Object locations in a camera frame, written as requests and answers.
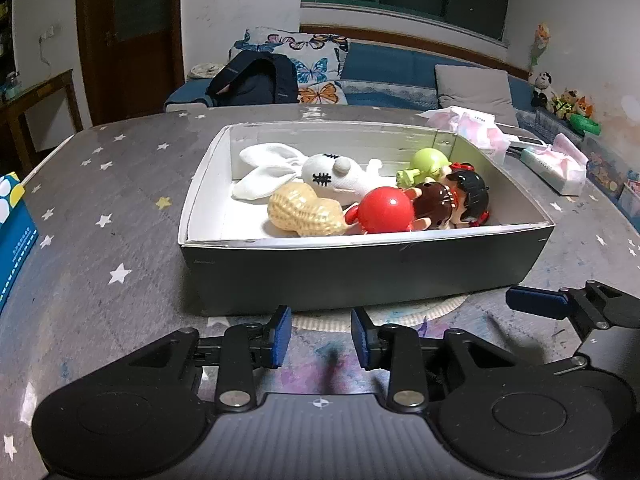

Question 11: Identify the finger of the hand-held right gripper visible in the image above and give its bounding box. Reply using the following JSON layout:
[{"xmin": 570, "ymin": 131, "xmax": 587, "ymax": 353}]
[
  {"xmin": 545, "ymin": 329, "xmax": 640, "ymax": 391},
  {"xmin": 505, "ymin": 281, "xmax": 640, "ymax": 332}
]

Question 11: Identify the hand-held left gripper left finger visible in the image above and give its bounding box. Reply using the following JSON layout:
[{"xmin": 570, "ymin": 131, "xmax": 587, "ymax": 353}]
[{"xmin": 122, "ymin": 305, "xmax": 293, "ymax": 414}]

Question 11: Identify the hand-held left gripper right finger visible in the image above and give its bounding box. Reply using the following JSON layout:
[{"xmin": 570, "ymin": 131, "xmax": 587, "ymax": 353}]
[{"xmin": 350, "ymin": 306, "xmax": 521, "ymax": 414}]

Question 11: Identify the grey cardboard box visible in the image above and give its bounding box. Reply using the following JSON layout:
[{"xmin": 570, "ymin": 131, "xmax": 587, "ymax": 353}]
[{"xmin": 178, "ymin": 121, "xmax": 556, "ymax": 317}]

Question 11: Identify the beige peanut toy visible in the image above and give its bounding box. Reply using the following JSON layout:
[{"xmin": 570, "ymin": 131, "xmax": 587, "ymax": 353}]
[{"xmin": 268, "ymin": 182, "xmax": 348, "ymax": 237}]

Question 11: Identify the black-haired doll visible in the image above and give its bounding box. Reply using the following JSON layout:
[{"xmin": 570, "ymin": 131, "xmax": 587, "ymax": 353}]
[{"xmin": 447, "ymin": 161, "xmax": 493, "ymax": 228}]

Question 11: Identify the red round-headed toy figure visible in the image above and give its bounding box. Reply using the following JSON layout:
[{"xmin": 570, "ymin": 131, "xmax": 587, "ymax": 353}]
[{"xmin": 344, "ymin": 186, "xmax": 434, "ymax": 236}]

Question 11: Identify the brown-haired doll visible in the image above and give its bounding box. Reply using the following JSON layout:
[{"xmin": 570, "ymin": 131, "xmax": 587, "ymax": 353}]
[{"xmin": 412, "ymin": 180, "xmax": 463, "ymax": 231}]

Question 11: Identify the white rabbit plush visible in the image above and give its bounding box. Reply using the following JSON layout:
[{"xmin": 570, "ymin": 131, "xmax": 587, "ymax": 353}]
[{"xmin": 231, "ymin": 143, "xmax": 383, "ymax": 205}]

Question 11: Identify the green round-headed toy figure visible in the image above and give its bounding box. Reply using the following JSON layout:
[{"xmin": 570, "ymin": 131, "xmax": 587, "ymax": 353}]
[{"xmin": 396, "ymin": 147, "xmax": 453, "ymax": 186}]

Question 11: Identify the pink white packet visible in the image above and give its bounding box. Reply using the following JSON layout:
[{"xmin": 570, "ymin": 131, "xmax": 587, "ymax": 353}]
[{"xmin": 520, "ymin": 133, "xmax": 589, "ymax": 196}]

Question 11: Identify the small clear storage box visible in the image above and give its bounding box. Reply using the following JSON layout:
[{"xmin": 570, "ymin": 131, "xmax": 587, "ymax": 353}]
[{"xmin": 617, "ymin": 180, "xmax": 640, "ymax": 231}]

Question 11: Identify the clear storage box with toys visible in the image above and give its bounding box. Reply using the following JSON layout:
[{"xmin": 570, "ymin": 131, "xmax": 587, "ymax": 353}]
[{"xmin": 582, "ymin": 132, "xmax": 640, "ymax": 206}]

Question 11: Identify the white flat case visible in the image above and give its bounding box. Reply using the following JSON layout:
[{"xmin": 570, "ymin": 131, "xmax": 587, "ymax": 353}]
[{"xmin": 502, "ymin": 126, "xmax": 550, "ymax": 150}]

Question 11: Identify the green plastic bowl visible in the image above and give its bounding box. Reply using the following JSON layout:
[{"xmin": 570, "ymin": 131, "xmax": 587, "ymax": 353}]
[{"xmin": 569, "ymin": 114, "xmax": 601, "ymax": 136}]

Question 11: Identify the pink and white tissue pack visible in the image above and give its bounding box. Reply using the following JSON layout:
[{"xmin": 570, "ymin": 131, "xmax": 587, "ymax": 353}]
[{"xmin": 419, "ymin": 105, "xmax": 512, "ymax": 163}]

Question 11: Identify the grey star-print tablecloth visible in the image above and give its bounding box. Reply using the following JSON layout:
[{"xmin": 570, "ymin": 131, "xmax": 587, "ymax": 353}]
[{"xmin": 0, "ymin": 105, "xmax": 640, "ymax": 480}]

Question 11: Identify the plush with yellow-green vest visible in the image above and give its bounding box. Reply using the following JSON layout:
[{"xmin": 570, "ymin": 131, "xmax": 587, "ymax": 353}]
[{"xmin": 550, "ymin": 89, "xmax": 576, "ymax": 118}]

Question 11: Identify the panda plush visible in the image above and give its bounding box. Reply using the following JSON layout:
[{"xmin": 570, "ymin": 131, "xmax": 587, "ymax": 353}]
[{"xmin": 529, "ymin": 70, "xmax": 556, "ymax": 108}]

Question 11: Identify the grey pillow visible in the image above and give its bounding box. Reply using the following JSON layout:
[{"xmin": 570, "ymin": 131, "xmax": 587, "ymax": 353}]
[{"xmin": 434, "ymin": 64, "xmax": 518, "ymax": 128}]

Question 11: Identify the dark blue backpack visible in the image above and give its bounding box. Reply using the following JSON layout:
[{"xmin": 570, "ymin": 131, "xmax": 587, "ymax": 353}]
[{"xmin": 205, "ymin": 50, "xmax": 300, "ymax": 108}]

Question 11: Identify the blue sofa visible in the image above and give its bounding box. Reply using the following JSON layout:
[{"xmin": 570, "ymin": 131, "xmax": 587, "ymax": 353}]
[{"xmin": 165, "ymin": 40, "xmax": 640, "ymax": 241}]

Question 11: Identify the butterfly print pillow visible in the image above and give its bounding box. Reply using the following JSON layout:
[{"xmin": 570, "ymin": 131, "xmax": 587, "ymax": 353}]
[{"xmin": 229, "ymin": 26, "xmax": 351, "ymax": 106}]

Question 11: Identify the blue cardboard box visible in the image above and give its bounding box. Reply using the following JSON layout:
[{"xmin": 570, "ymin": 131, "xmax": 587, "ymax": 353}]
[{"xmin": 0, "ymin": 171, "xmax": 40, "ymax": 311}]

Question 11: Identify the brown wooden door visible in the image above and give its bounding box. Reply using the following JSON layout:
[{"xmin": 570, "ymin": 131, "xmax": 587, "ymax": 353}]
[{"xmin": 76, "ymin": 0, "xmax": 186, "ymax": 128}]

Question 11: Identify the wooden side table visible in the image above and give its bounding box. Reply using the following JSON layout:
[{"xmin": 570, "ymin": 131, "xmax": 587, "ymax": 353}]
[{"xmin": 0, "ymin": 69, "xmax": 83, "ymax": 173}]

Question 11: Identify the orange and green wall doll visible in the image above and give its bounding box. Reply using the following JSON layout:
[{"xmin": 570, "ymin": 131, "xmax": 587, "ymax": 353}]
[{"xmin": 530, "ymin": 22, "xmax": 552, "ymax": 68}]

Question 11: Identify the wooden wall rail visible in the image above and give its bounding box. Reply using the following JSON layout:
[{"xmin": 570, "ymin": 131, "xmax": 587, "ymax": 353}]
[{"xmin": 300, "ymin": 24, "xmax": 531, "ymax": 81}]

